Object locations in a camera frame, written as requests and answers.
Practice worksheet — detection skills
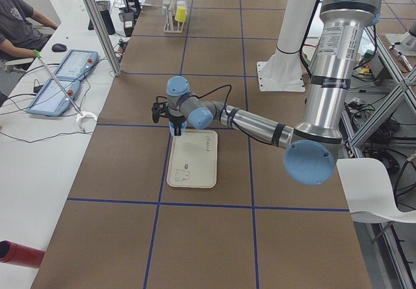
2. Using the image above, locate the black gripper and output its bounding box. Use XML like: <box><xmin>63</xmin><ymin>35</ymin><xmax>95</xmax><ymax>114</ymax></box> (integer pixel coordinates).
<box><xmin>168</xmin><ymin>107</ymin><xmax>187</xmax><ymax>136</ymax></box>

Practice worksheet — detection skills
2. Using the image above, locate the yellow plastic cup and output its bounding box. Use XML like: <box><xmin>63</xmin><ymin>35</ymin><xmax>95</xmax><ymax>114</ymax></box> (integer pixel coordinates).
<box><xmin>175</xmin><ymin>6</ymin><xmax>187</xmax><ymax>23</ymax></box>

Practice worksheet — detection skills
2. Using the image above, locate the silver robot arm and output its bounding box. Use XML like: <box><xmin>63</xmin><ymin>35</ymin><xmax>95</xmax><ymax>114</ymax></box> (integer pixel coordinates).
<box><xmin>162</xmin><ymin>0</ymin><xmax>382</xmax><ymax>186</ymax></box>

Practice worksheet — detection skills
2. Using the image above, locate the cream plastic tray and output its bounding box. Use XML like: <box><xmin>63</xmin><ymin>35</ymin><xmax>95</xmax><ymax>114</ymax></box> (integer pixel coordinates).
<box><xmin>166</xmin><ymin>130</ymin><xmax>218</xmax><ymax>189</ymax></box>

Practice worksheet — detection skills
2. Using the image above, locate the black thermos bottle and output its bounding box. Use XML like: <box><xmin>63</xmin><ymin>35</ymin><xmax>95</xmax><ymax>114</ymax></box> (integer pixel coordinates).
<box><xmin>96</xmin><ymin>1</ymin><xmax>115</xmax><ymax>35</ymax></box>

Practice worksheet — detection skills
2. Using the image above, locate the far blue teach pendant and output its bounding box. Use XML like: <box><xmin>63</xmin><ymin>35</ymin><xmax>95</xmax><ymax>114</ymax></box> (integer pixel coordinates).
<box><xmin>55</xmin><ymin>49</ymin><xmax>99</xmax><ymax>81</ymax></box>

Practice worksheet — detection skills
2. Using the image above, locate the blue teach pendant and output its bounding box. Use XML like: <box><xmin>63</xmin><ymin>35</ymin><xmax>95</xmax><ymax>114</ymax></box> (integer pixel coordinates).
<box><xmin>55</xmin><ymin>49</ymin><xmax>99</xmax><ymax>81</ymax></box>
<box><xmin>26</xmin><ymin>79</ymin><xmax>81</xmax><ymax>117</ymax></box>

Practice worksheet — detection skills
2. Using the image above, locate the near blue teach pendant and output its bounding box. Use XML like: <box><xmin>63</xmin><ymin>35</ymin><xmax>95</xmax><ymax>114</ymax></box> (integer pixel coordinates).
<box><xmin>26</xmin><ymin>79</ymin><xmax>81</xmax><ymax>117</ymax></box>

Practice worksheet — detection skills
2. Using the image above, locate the black computer mouse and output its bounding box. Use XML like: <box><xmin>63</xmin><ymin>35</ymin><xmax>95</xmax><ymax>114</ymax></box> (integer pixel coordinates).
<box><xmin>51</xmin><ymin>43</ymin><xmax>67</xmax><ymax>53</ymax></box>

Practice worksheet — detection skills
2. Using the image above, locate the long metal grabber stick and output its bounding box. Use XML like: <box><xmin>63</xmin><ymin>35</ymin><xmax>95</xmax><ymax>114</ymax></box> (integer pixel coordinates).
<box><xmin>33</xmin><ymin>50</ymin><xmax>98</xmax><ymax>133</ymax></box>

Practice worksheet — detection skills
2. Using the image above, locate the seated person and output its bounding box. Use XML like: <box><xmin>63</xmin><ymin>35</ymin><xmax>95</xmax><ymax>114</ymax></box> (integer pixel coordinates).
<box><xmin>1</xmin><ymin>0</ymin><xmax>58</xmax><ymax>61</ymax></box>

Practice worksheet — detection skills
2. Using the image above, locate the white chair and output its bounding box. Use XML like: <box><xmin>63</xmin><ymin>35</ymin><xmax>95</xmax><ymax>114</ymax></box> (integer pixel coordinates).
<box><xmin>337</xmin><ymin>158</ymin><xmax>415</xmax><ymax>223</ymax></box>

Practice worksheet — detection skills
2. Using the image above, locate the red cylinder bottle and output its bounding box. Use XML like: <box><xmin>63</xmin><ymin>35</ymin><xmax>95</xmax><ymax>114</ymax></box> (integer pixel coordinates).
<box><xmin>1</xmin><ymin>240</ymin><xmax>45</xmax><ymax>268</ymax></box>

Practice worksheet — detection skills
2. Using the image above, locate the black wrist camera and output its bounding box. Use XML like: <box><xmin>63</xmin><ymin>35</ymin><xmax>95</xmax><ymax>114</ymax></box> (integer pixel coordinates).
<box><xmin>151</xmin><ymin>95</ymin><xmax>168</xmax><ymax>123</ymax></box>

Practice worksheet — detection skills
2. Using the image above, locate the white wire cup rack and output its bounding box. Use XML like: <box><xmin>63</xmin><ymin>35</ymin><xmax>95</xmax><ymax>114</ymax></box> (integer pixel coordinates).
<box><xmin>163</xmin><ymin>0</ymin><xmax>188</xmax><ymax>33</ymax></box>

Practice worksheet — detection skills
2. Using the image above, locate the black camera cable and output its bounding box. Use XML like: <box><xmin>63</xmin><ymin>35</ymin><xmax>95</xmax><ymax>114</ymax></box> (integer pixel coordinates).
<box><xmin>198</xmin><ymin>85</ymin><xmax>287</xmax><ymax>147</ymax></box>

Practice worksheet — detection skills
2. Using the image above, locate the aluminium frame post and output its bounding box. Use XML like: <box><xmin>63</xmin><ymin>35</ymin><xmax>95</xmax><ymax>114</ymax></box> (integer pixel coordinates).
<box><xmin>83</xmin><ymin>0</ymin><xmax>122</xmax><ymax>77</ymax></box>

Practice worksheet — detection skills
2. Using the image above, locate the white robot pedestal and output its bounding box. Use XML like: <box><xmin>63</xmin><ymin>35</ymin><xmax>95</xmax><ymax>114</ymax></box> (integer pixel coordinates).
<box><xmin>257</xmin><ymin>0</ymin><xmax>320</xmax><ymax>92</ymax></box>

